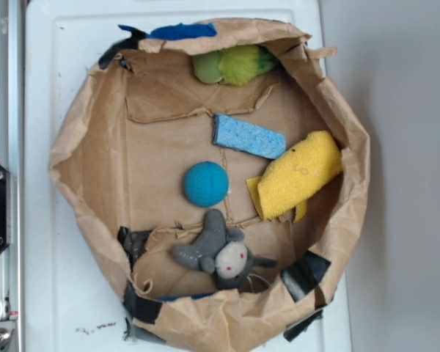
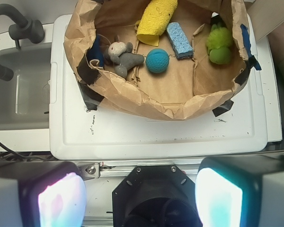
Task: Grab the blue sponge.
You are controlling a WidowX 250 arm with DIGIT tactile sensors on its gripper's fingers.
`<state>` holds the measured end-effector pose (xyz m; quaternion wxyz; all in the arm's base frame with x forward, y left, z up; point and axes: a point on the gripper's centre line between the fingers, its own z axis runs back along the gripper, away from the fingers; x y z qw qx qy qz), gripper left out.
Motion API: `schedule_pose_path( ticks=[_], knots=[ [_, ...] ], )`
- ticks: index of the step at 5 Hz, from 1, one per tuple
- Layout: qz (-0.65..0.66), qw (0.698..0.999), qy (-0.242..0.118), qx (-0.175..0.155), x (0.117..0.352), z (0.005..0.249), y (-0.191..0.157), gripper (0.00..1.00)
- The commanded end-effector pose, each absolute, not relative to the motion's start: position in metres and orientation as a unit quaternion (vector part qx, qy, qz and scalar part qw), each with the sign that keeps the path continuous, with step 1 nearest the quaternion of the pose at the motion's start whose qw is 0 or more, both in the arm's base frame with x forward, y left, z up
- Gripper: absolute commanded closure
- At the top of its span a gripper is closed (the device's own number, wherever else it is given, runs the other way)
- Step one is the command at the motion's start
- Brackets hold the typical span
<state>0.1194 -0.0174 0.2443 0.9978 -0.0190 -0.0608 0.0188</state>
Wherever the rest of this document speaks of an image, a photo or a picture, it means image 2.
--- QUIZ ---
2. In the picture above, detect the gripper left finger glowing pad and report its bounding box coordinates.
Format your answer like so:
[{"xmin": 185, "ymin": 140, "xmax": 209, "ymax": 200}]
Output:
[{"xmin": 0, "ymin": 161, "xmax": 87, "ymax": 227}]

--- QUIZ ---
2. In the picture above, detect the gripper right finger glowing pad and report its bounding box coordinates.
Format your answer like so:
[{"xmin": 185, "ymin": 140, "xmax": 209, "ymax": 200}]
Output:
[{"xmin": 195, "ymin": 155, "xmax": 284, "ymax": 227}]

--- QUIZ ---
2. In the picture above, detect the blue sponge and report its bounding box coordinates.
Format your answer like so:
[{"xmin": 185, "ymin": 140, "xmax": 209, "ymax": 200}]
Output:
[{"xmin": 166, "ymin": 22, "xmax": 194, "ymax": 59}]

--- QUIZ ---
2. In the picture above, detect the grey sink basin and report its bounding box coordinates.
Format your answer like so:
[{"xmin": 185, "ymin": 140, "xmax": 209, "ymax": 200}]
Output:
[{"xmin": 0, "ymin": 43, "xmax": 52, "ymax": 131}]

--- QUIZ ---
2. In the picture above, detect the brown paper bag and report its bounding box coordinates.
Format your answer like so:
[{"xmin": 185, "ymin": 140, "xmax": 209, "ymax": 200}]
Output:
[{"xmin": 64, "ymin": 0, "xmax": 258, "ymax": 121}]

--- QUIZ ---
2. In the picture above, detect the green plush toy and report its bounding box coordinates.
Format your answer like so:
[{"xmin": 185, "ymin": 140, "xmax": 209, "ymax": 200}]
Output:
[{"xmin": 206, "ymin": 22, "xmax": 233, "ymax": 65}]

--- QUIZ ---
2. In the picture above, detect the grey plush mouse toy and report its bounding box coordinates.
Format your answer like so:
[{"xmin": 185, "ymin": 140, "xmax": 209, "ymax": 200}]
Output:
[{"xmin": 104, "ymin": 42, "xmax": 144, "ymax": 79}]

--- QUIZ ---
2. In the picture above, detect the blue textured ball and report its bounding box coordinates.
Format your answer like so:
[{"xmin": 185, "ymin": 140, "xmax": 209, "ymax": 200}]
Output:
[{"xmin": 145, "ymin": 48, "xmax": 169, "ymax": 73}]

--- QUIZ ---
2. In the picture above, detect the black faucet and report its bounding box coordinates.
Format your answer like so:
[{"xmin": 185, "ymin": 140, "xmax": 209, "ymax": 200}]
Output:
[{"xmin": 0, "ymin": 4, "xmax": 45, "ymax": 81}]

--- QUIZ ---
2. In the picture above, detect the yellow towel cloth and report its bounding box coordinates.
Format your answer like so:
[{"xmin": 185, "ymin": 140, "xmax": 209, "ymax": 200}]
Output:
[{"xmin": 136, "ymin": 0, "xmax": 178, "ymax": 47}]

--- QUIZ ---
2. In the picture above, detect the aluminium rail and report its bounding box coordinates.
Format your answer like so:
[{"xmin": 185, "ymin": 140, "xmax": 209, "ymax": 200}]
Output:
[{"xmin": 75, "ymin": 158, "xmax": 203, "ymax": 179}]

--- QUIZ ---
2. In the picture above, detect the black cable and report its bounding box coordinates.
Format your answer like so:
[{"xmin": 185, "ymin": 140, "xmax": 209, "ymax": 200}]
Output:
[{"xmin": 0, "ymin": 137, "xmax": 53, "ymax": 162}]

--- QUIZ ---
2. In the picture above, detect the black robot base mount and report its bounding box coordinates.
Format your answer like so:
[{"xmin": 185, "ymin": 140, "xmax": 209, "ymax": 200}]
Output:
[{"xmin": 112, "ymin": 166, "xmax": 203, "ymax": 227}]

